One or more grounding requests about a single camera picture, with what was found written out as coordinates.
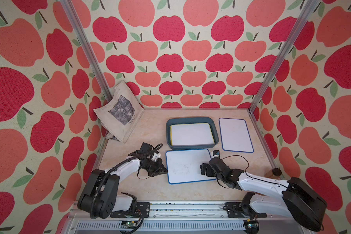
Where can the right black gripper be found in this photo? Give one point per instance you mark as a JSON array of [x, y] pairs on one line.
[[206, 169]]

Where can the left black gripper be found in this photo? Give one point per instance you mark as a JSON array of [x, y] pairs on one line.
[[160, 165]]

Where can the blue-framed whiteboard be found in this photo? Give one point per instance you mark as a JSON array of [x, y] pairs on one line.
[[235, 136], [184, 166]]

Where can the yellow-framed whiteboard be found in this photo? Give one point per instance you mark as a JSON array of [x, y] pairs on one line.
[[193, 134]]

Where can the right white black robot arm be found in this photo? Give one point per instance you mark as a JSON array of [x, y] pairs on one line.
[[288, 198]]

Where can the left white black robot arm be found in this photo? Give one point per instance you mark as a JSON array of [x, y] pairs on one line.
[[101, 197]]

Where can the teal plastic storage box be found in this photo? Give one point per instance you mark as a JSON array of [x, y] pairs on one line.
[[188, 121]]

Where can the beige printed canvas bag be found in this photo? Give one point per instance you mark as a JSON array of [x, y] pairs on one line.
[[120, 116]]

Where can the amber bottle black cap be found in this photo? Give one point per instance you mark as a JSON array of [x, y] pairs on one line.
[[275, 173]]

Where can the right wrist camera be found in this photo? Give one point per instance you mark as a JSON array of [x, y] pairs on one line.
[[216, 154]]

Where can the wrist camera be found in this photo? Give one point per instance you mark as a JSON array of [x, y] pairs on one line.
[[145, 148], [216, 154]]

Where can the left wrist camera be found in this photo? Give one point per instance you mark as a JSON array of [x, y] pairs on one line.
[[145, 148]]

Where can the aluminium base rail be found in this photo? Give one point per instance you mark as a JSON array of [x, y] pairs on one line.
[[180, 217]]

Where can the left aluminium frame post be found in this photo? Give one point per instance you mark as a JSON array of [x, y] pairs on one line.
[[89, 52]]

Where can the aluminium frame post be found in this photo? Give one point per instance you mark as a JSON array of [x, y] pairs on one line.
[[306, 12], [89, 52]]

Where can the right aluminium frame post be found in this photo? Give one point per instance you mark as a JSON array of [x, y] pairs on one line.
[[306, 12]]

